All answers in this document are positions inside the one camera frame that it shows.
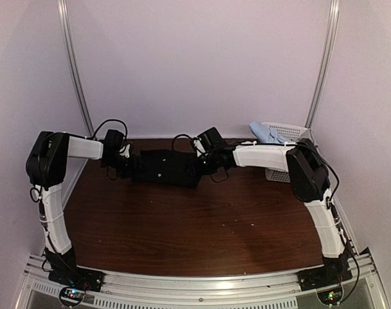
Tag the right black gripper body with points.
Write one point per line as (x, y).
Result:
(208, 167)

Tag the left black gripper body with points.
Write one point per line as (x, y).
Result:
(123, 166)

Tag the black long sleeve shirt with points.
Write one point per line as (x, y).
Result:
(168, 167)

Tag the white perforated plastic basket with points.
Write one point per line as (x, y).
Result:
(292, 133)

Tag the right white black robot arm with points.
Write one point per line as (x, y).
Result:
(308, 175)

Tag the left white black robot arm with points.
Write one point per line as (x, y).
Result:
(46, 168)

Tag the light blue shirt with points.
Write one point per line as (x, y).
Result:
(266, 134)

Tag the left circuit board with LEDs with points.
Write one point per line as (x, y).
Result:
(70, 296)

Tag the circuit board with leds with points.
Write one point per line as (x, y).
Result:
(330, 297)
(70, 296)

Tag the right circuit board with LEDs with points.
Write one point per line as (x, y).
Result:
(330, 297)

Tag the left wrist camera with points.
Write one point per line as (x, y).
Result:
(125, 152)

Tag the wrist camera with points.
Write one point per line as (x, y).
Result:
(197, 145)
(125, 152)

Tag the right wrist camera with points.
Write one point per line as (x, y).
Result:
(197, 145)

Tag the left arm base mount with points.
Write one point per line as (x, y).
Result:
(81, 278)

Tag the front aluminium rail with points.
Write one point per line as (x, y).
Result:
(272, 290)

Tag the left aluminium frame post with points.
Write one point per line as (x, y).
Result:
(73, 66)

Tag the aluminium frame post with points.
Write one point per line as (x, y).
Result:
(73, 66)
(328, 47)

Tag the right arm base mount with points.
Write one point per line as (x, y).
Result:
(321, 277)

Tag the right aluminium frame post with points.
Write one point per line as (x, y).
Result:
(328, 47)

